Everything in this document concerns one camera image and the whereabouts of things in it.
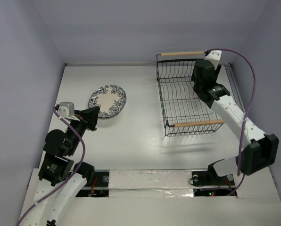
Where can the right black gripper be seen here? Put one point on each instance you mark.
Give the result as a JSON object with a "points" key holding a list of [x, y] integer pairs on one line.
{"points": [[195, 76]]}

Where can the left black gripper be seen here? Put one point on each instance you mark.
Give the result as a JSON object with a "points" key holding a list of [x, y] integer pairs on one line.
{"points": [[91, 114]]}

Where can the white bowl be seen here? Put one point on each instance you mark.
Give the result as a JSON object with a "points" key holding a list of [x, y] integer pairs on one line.
{"points": [[106, 115]]}

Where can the blue floral white plate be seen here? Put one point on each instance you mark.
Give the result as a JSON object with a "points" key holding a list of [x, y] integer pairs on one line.
{"points": [[110, 99]]}

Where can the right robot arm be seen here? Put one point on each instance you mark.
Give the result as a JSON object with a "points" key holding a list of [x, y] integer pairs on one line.
{"points": [[257, 149]]}

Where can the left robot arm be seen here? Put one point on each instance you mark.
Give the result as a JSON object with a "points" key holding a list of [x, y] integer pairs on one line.
{"points": [[59, 178]]}

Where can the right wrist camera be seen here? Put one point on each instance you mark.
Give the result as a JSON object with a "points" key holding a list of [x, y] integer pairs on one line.
{"points": [[213, 56]]}

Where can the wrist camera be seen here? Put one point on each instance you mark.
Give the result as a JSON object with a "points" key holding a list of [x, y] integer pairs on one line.
{"points": [[66, 109], [213, 56]]}

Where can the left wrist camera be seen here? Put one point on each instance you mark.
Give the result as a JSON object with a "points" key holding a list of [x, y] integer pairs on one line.
{"points": [[66, 109]]}

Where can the black wire dish rack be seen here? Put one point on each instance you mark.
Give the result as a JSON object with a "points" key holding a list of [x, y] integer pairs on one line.
{"points": [[183, 112]]}

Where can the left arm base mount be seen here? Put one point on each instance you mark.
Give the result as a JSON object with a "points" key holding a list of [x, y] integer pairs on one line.
{"points": [[98, 187]]}

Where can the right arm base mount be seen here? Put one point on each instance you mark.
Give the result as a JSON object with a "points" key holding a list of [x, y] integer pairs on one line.
{"points": [[209, 184]]}

